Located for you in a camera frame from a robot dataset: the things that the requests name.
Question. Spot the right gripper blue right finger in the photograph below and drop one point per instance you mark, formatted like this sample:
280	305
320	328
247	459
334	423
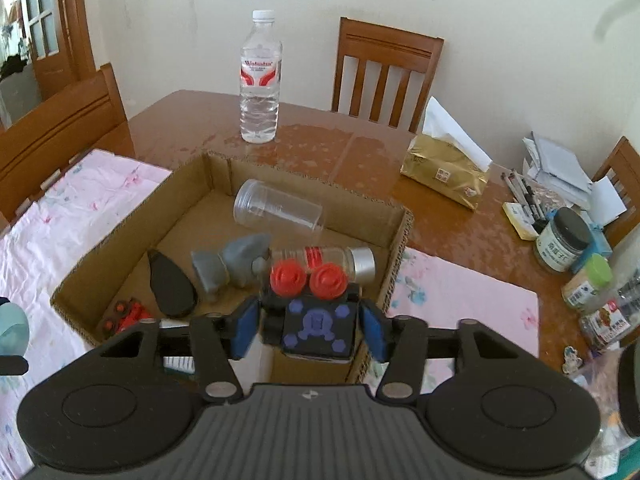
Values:
400	342

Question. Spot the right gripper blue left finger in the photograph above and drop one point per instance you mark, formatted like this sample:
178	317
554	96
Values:
215	341

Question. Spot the light blue oval case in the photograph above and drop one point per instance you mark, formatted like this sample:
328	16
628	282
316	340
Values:
14	329

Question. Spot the grey elephant toy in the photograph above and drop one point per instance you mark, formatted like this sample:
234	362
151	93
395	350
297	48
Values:
241	263

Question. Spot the small bottle silver cap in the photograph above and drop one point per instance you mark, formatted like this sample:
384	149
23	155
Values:
357	262

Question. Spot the black toy train red wheels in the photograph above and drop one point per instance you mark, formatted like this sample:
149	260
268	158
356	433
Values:
310	314

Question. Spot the clear plastic jar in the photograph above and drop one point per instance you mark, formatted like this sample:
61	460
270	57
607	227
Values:
262	207

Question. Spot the white plastic bottle green label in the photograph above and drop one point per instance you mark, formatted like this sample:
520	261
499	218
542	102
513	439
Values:
177	364

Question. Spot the open cardboard box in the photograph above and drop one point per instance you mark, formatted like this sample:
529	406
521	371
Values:
191	211

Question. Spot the pink floral tablecloth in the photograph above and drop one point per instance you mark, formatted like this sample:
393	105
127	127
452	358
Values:
90	200

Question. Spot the yellow sticky note pad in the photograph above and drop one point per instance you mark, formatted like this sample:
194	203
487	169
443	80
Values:
521	224

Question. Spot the glass jar black lid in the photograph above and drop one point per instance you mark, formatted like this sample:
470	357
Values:
562	241

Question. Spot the small jar green lid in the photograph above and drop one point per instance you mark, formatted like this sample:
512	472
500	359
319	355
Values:
591	278

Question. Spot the gold tissue pack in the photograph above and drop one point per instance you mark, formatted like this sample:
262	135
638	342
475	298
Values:
444	158

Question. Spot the bundle of pens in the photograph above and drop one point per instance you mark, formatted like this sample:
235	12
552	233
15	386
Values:
523	193

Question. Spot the large jar black lid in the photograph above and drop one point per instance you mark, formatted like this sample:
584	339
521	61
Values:
612	379

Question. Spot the stack of white papers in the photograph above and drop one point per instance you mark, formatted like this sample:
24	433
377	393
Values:
557	168

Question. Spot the wooden chair left side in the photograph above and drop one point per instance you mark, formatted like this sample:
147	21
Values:
87	114

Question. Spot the wooden chair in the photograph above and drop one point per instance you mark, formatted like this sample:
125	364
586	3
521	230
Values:
622	167
87	114
392	49

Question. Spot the wooden chair far right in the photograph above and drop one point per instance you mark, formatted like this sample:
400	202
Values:
622	167

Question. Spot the clear plastic water bottle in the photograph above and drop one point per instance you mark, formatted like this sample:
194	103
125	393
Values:
260	80

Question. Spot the wooden chair far side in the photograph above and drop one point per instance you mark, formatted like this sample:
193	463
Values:
392	49

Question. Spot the wooden door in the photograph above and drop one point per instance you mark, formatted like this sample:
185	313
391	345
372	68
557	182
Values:
45	47

